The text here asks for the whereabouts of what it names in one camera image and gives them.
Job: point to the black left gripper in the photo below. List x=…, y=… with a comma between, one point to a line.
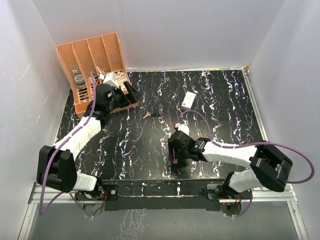
x=133, y=96

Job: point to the orange plastic file organizer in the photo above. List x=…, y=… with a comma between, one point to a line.
x=82, y=57

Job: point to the white labelled packet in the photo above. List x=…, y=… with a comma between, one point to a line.
x=121, y=77

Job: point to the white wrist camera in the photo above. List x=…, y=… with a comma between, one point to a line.
x=182, y=127
x=109, y=79

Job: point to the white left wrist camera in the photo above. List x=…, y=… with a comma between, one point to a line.
x=109, y=79

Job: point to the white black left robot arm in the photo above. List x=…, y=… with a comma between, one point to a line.
x=56, y=164

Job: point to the small white red box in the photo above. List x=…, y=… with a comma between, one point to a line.
x=188, y=100

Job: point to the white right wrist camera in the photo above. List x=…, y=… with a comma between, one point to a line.
x=182, y=127

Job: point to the white striped card packet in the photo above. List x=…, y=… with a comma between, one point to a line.
x=100, y=72

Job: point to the grey round tin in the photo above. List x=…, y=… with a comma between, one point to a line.
x=80, y=81

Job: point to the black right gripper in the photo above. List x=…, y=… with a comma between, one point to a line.
x=177, y=155

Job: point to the aluminium frame rail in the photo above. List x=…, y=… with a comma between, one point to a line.
x=143, y=215

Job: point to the silver key with black tag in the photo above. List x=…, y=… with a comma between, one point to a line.
x=152, y=114

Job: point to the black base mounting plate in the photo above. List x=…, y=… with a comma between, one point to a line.
x=160, y=193

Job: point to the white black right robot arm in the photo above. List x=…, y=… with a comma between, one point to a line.
x=265, y=165

